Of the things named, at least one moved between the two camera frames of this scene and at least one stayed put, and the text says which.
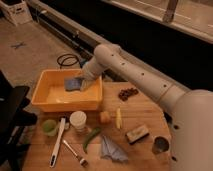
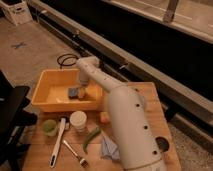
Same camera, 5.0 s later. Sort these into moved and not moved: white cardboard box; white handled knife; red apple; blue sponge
Moved: blue sponge
Not moved: white handled knife; white cardboard box; red apple
